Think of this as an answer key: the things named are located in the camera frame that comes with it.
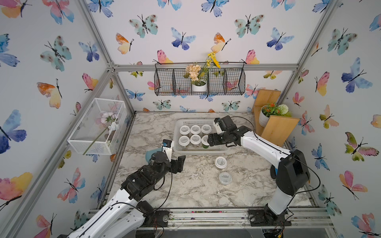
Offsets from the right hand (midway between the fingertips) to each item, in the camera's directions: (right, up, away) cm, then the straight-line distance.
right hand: (214, 138), depth 87 cm
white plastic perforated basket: (-11, -8, +11) cm, 18 cm away
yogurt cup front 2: (-5, -2, +6) cm, 8 cm away
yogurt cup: (-18, +4, +12) cm, 22 cm away
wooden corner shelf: (+35, +6, -4) cm, 35 cm away
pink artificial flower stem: (-53, +12, -14) cm, 56 cm away
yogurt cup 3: (-4, +5, +14) cm, 16 cm away
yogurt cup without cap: (+5, -22, -5) cm, 23 cm away
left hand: (-19, -6, -15) cm, 25 cm away
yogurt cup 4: (-18, -2, +8) cm, 20 cm away
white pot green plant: (+35, +17, +1) cm, 38 cm away
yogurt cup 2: (-11, +5, +12) cm, 17 cm away
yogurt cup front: (-11, -1, +9) cm, 14 cm away
